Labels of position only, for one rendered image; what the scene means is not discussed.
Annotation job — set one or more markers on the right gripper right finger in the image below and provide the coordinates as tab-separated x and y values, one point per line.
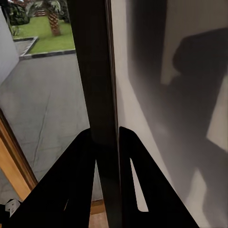
166	210

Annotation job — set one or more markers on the poster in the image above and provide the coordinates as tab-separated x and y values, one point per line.
92	28

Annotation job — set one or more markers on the door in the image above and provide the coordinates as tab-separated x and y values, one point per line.
42	102

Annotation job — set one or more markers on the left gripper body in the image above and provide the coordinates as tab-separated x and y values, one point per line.
4	215

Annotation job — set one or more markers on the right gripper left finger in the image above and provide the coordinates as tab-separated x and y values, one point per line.
62	199

